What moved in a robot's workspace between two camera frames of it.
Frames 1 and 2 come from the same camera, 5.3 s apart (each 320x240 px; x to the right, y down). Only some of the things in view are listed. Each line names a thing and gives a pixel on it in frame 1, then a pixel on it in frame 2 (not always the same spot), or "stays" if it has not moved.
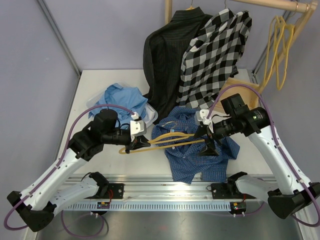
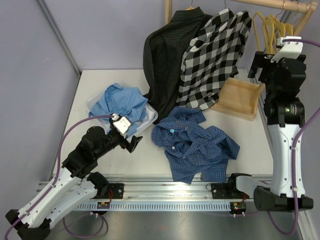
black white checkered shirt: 210,59 stays
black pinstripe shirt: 162,53 stays
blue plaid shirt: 175,133 stays
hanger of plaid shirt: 166,137 to 270,26
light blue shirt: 124,101 stays
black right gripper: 210,150 to 260,61
